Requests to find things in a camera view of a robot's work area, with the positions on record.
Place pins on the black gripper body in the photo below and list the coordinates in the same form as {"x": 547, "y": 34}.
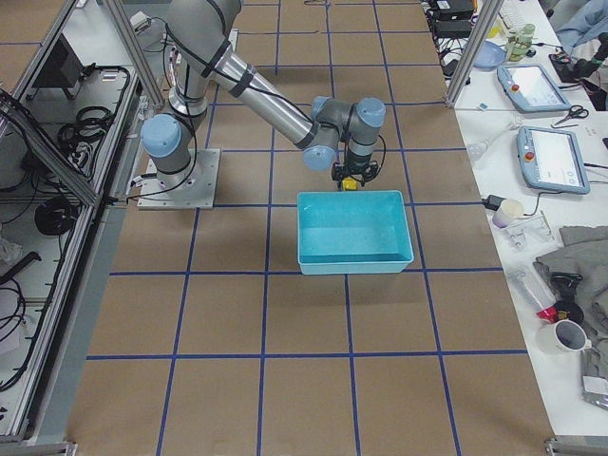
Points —
{"x": 357, "y": 167}

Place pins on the yellow toy beetle car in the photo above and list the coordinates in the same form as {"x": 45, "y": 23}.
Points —
{"x": 349, "y": 184}

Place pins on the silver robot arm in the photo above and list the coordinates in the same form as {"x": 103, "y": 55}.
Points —
{"x": 335, "y": 135}

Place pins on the light blue plastic bin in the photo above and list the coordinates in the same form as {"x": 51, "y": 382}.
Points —
{"x": 352, "y": 233}

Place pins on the white paper cup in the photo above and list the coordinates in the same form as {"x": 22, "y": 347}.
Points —
{"x": 508, "y": 211}

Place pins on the light blue bowl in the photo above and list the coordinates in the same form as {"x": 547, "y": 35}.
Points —
{"x": 489, "y": 57}

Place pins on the upper blue teach pendant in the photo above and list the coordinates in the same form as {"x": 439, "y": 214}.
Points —
{"x": 530, "y": 89}

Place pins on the blue teach pendant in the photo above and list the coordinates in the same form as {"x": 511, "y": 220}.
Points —
{"x": 530, "y": 89}
{"x": 551, "y": 160}

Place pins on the lower blue teach pendant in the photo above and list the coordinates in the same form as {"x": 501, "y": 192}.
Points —
{"x": 551, "y": 160}

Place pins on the green bottle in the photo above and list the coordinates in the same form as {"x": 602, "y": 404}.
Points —
{"x": 519, "y": 43}

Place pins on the clear plastic bottle red cap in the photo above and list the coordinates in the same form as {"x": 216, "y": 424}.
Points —
{"x": 534, "y": 292}

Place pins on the grey cloth pile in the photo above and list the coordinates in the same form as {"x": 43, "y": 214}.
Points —
{"x": 584, "y": 253}

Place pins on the white mug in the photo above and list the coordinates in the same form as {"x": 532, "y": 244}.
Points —
{"x": 562, "y": 337}

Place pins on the black monitor on shelf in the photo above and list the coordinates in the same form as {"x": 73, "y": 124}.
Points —
{"x": 61, "y": 70}

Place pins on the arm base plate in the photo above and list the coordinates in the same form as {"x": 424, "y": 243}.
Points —
{"x": 194, "y": 187}

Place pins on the black handled scissors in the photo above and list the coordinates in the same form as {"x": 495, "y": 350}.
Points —
{"x": 576, "y": 111}

